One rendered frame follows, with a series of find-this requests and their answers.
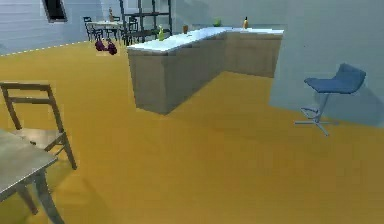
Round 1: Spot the grey kitchen counter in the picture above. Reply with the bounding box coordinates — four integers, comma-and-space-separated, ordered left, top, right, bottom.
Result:
126, 26, 285, 116

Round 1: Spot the black dining chair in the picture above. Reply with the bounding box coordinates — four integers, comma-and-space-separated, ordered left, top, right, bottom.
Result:
114, 15, 139, 43
82, 16, 103, 42

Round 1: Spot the black shelf unit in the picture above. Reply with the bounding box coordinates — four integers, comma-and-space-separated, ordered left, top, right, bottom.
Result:
118, 0, 174, 46

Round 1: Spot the purple dumbbell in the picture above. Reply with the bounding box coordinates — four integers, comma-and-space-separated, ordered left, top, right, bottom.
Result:
94, 38, 118, 56

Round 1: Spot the brown wooden chair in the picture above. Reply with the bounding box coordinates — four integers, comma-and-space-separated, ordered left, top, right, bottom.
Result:
0, 81, 78, 171

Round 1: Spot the blue bar stool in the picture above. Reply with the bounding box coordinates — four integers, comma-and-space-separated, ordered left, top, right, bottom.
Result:
294, 62, 367, 137

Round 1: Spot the white dining table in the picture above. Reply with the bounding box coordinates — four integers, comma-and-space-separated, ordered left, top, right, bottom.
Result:
86, 20, 125, 42

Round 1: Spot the grey wooden table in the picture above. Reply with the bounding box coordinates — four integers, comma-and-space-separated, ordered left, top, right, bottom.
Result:
0, 128, 66, 224

